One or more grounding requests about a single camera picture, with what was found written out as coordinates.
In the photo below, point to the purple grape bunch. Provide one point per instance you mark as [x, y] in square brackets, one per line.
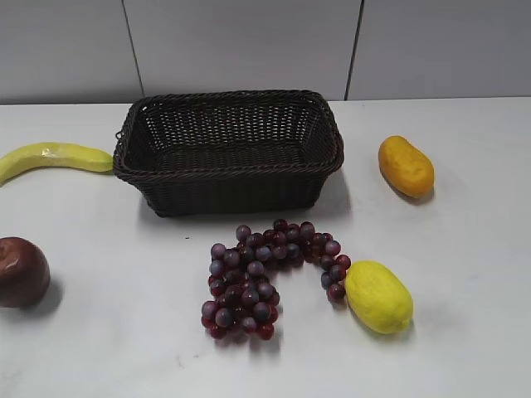
[243, 296]

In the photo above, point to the black woven plastic basket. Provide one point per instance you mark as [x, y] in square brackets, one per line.
[239, 151]

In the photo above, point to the orange mango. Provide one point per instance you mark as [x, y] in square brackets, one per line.
[408, 169]

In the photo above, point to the yellow lemon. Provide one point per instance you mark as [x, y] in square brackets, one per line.
[378, 297]

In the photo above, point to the yellow green banana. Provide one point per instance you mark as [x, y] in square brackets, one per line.
[50, 154]

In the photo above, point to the dark red apple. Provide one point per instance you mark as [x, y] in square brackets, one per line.
[25, 273]

